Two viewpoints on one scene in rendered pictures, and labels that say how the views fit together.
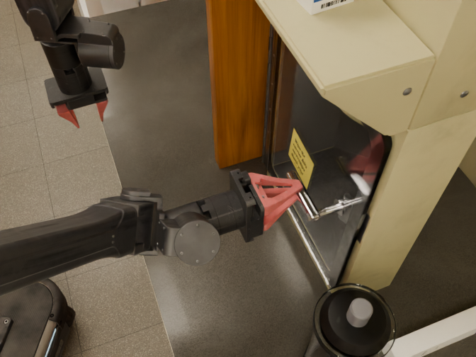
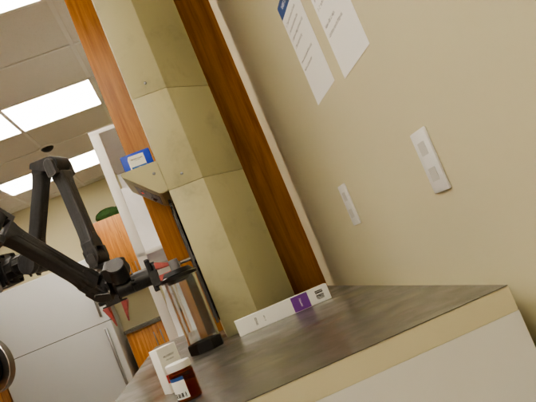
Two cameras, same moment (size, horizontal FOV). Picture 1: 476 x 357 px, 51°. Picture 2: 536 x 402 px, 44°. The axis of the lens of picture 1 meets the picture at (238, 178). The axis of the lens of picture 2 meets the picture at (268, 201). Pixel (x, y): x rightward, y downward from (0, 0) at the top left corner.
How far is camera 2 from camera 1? 1.88 m
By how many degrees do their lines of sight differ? 59
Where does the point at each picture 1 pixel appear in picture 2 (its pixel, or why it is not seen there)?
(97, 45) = not seen: hidden behind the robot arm
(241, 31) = (175, 242)
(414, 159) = (184, 205)
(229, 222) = (140, 274)
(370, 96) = (139, 175)
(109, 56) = not seen: hidden behind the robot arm
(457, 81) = (173, 168)
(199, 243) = (115, 265)
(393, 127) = (159, 188)
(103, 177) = not seen: outside the picture
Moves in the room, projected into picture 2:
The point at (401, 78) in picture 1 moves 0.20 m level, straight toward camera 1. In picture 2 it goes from (147, 168) to (95, 178)
